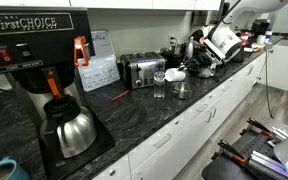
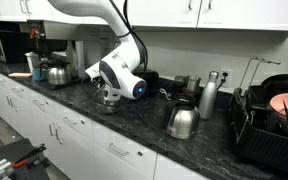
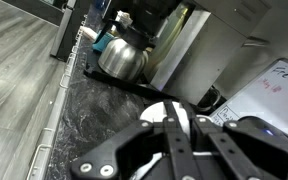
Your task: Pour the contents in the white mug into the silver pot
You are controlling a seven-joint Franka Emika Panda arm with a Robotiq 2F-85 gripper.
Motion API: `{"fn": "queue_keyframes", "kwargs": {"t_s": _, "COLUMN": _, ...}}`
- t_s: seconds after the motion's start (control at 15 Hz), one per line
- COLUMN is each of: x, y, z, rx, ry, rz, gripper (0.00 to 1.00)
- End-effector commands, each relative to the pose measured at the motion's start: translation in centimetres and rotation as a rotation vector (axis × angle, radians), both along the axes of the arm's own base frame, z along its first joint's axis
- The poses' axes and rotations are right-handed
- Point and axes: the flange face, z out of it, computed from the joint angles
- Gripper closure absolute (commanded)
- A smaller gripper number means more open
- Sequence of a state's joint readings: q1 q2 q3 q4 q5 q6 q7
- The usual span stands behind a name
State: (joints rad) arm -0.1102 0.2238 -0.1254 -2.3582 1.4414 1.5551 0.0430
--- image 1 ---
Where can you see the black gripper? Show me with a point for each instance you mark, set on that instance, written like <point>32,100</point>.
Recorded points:
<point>202,66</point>

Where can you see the white ceramic mug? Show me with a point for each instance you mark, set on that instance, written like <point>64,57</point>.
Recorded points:
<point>174,75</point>

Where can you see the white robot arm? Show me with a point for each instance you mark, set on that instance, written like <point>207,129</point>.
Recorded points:
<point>230,40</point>

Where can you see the small silver pot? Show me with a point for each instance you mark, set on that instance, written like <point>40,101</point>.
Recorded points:
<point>182,90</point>

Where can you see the teal mug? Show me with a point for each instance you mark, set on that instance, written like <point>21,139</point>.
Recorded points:
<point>7,168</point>

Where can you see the black coffee grinder steel cup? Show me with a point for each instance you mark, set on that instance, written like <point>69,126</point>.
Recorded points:
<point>172,55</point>

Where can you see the silver water bottle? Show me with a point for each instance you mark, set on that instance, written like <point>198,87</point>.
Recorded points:
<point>189,46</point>

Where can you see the pink bowl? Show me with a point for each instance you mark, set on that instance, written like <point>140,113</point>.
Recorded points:
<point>201,40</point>

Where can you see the clear glass jar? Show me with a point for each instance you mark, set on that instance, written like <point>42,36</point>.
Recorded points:
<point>159,86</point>

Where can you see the black and silver toaster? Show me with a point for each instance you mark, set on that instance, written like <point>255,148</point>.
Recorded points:
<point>144,71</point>

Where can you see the red cup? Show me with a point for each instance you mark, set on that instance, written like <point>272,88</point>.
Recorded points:
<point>244,38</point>

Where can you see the red pen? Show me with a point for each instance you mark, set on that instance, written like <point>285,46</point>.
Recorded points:
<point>120,95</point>

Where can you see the yellow sponge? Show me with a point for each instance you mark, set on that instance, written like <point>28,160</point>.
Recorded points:
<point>257,46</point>

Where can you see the white lower cabinets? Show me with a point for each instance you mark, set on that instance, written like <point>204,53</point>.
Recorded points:
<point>184,146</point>

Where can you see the white cabinets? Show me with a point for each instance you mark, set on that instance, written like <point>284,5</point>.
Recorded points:
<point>117,3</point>
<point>184,146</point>

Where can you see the small white cup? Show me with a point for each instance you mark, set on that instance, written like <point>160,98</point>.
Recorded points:
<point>261,39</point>

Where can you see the black countertop appliance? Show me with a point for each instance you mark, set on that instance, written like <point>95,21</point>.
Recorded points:
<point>260,26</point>

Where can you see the small white blue bottle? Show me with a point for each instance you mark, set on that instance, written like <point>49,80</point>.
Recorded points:
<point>268,37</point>

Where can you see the small whiteboard with writing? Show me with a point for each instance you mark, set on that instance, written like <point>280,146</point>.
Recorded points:
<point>100,73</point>

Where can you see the black orange clamp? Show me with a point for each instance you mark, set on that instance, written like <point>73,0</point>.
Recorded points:
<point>232,151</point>
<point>259,126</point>

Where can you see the white upper cabinets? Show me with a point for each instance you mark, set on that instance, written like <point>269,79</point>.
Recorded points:
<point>117,3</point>

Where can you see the black robot cart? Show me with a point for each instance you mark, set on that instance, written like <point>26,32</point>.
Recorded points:
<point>224,170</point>

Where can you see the silver aluminium rails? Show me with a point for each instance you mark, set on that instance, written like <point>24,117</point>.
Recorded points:
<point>267,163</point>

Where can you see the black commercial coffee machine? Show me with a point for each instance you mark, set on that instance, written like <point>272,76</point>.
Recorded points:
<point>34,50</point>

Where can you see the white wall outlet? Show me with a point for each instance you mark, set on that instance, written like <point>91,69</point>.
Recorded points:
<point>172,38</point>

